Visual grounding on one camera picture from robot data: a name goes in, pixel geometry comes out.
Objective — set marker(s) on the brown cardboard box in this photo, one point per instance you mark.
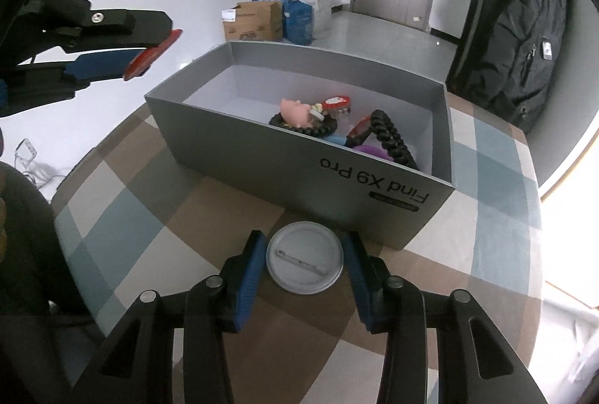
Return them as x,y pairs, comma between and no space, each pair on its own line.
252,22

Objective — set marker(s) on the white round pin badge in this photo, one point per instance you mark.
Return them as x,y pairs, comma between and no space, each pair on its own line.
304,256

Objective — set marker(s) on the grey cardboard box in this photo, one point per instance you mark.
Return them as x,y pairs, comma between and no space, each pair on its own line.
262,160

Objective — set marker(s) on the black backpack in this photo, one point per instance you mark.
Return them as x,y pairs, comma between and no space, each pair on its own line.
510,39

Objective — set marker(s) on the blue cardboard box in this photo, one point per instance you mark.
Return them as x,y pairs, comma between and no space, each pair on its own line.
297,22

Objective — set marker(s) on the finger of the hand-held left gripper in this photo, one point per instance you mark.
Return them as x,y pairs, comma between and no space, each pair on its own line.
103,64
117,25

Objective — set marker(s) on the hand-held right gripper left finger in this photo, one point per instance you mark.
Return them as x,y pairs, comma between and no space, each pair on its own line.
248,277

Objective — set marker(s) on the red white cartoon charm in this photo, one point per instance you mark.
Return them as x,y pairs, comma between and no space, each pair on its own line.
337,102

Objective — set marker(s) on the red oval hair clip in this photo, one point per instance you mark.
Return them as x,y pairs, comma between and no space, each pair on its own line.
149,55

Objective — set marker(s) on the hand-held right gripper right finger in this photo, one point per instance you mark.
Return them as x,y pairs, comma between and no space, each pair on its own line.
358,277

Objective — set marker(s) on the checkered tablecloth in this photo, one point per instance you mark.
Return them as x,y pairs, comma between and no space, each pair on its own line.
140,207

